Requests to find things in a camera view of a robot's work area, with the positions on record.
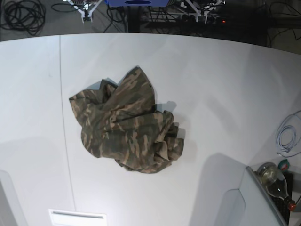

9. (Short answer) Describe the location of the camouflage t-shirt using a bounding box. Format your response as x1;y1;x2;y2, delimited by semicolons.
69;66;184;174

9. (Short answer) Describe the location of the black power strip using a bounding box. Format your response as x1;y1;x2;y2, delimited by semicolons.
179;13;226;24

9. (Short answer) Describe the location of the clear glass bottle red cap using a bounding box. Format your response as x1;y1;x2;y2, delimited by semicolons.
257;162;297;211

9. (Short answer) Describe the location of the green tape roll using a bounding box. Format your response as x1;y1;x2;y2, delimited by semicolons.
278;159;290;172

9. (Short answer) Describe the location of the coiled white cable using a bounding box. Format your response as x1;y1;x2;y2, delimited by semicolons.
274;110;301;158

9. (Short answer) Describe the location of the coiled black floor cable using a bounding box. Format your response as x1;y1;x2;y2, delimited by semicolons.
0;0;47;36

